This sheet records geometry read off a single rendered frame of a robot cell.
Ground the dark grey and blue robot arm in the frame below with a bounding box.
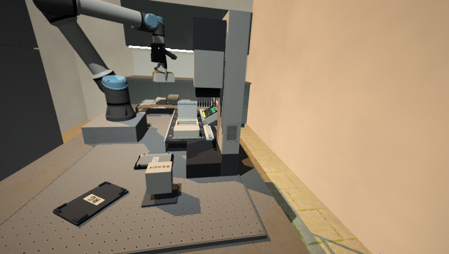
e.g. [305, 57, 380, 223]
[32, 0, 165, 122]

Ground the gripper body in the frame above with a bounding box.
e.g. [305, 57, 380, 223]
[150, 43, 166, 63]

